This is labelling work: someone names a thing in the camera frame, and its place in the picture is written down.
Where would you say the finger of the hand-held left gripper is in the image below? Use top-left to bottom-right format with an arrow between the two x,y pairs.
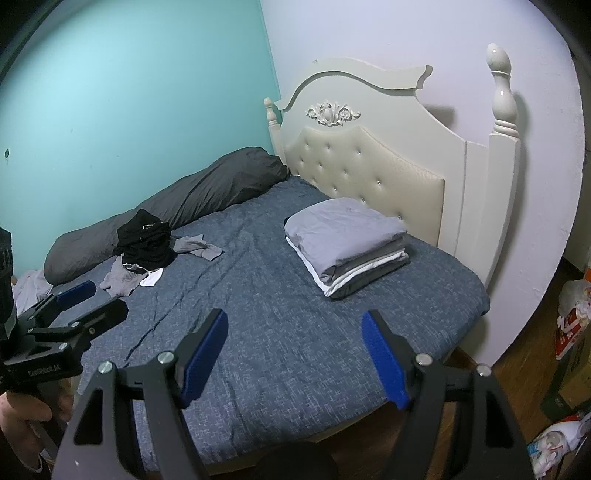
34,299 -> 130,345
18,280 -> 97,325

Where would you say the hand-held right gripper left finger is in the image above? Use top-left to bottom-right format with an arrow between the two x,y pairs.
51,308 -> 229,480

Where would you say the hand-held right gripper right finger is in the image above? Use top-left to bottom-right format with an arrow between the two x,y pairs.
361,309 -> 529,480

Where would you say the light grey jacket black trim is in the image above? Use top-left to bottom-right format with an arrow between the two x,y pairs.
283,197 -> 410,283

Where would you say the person's left forearm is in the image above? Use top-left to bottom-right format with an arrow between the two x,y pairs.
0,427 -> 58,480

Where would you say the person's left hand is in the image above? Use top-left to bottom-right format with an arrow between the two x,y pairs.
0,383 -> 75,455

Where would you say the grey knit sweater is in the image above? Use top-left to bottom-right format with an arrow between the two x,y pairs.
98,234 -> 225,299

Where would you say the light grey blanket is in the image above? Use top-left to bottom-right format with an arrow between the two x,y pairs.
11,269 -> 55,315

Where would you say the bed with blue-grey sheet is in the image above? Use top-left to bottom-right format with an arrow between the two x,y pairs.
11,175 -> 491,476

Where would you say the dark grey long pillow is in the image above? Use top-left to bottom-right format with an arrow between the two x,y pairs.
44,147 -> 291,286

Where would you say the red white carton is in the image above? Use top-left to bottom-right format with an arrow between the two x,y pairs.
553,302 -> 591,361

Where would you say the white printed plastic bag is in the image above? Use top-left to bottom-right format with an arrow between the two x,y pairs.
525,412 -> 590,477

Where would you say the cream tufted headboard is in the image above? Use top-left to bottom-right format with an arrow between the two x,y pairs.
262,42 -> 523,315

